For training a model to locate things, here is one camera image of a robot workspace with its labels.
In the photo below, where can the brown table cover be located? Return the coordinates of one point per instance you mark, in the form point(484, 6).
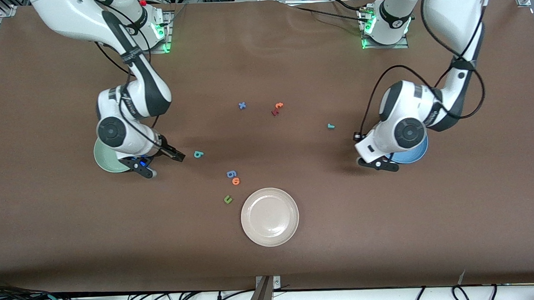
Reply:
point(272, 262)

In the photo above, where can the blue plate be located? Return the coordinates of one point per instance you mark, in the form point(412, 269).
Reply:
point(418, 152)

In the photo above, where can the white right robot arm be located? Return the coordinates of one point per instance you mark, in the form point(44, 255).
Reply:
point(72, 14)

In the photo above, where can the silver metal bracket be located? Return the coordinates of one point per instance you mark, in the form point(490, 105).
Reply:
point(277, 282)

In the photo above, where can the aluminium profile beam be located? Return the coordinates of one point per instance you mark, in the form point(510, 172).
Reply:
point(262, 299)

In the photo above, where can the teal foam number 6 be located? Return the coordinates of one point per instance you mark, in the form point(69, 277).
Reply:
point(198, 155)

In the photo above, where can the green plate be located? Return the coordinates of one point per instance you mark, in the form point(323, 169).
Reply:
point(105, 159)

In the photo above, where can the green foam letter u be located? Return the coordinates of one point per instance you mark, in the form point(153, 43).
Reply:
point(227, 201)

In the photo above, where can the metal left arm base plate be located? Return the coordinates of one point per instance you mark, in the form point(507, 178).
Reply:
point(404, 44)

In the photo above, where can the beige plate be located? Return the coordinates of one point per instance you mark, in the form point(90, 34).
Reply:
point(270, 217)

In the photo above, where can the blue foam number 6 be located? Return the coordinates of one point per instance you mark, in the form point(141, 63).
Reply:
point(229, 172)

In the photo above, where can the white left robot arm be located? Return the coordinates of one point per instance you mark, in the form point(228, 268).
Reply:
point(404, 103)

